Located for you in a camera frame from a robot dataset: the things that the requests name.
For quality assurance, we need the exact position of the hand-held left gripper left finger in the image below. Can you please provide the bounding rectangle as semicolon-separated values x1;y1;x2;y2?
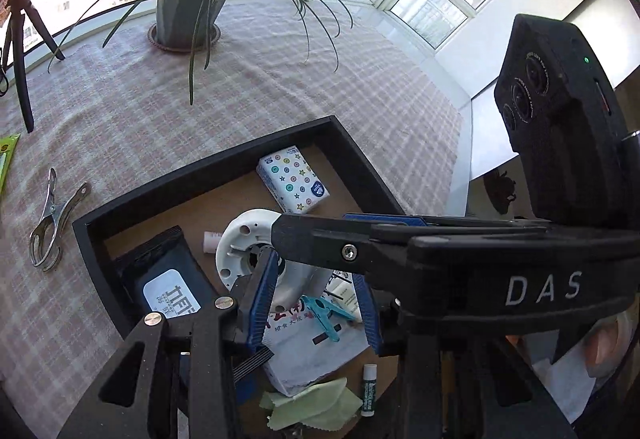
57;246;281;439

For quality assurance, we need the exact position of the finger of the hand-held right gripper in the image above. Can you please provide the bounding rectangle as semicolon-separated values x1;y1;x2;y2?
342;212;551;242
271;213;418;279

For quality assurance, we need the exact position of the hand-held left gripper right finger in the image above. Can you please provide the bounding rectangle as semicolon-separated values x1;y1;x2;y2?
351;273;576;439

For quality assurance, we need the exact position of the teal clothespin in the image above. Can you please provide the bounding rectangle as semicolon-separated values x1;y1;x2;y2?
299;295;358;345

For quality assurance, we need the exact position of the white dotted tissue pack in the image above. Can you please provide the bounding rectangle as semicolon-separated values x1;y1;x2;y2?
256;145;331;215

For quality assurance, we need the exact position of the white round plastic piece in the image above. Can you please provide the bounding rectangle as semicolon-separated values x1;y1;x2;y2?
216;209;333;312

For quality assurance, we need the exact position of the white lip balm stick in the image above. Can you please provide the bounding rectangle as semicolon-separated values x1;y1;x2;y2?
360;363;377;417

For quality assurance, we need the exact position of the black wet wipes pack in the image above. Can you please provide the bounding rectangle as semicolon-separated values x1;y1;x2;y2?
112;225;221;335

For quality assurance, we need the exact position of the black tray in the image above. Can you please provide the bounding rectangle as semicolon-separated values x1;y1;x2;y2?
72;116;407;439

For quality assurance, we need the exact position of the green cloth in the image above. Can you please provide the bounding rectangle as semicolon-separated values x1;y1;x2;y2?
259;376;363;432

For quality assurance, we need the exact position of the metal clamp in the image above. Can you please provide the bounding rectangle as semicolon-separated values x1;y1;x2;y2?
28;168;92;272

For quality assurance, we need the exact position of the person's right hand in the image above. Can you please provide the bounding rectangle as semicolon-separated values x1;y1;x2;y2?
582;309;628;377

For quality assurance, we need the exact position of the white printed box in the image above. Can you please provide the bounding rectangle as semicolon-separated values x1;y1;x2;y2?
262;269;371;395

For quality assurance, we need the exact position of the brown plant saucer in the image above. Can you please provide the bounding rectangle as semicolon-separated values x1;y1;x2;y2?
147;22;222;54

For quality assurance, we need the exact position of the green tube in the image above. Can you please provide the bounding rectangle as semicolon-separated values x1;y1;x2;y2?
0;133;22;197

